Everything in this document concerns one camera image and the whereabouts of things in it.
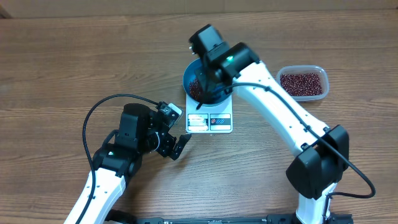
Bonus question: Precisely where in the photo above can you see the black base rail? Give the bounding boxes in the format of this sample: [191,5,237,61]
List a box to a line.
[105,208,354,224]

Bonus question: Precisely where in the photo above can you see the clear plastic container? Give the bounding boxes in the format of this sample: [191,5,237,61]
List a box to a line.
[276,65,330,102]

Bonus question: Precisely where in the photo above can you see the white digital kitchen scale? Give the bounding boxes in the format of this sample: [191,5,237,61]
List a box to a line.
[185,94,233,134]

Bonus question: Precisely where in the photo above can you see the red adzuki beans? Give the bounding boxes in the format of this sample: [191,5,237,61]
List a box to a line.
[280,73,323,96]

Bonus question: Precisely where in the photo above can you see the teal blue bowl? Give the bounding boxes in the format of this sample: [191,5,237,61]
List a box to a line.
[182,57,233,108]

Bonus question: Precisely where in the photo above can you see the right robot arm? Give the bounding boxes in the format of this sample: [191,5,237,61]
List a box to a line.
[183,25,352,223]

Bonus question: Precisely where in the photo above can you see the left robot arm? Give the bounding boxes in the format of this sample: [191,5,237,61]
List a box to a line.
[65,102,191,223]

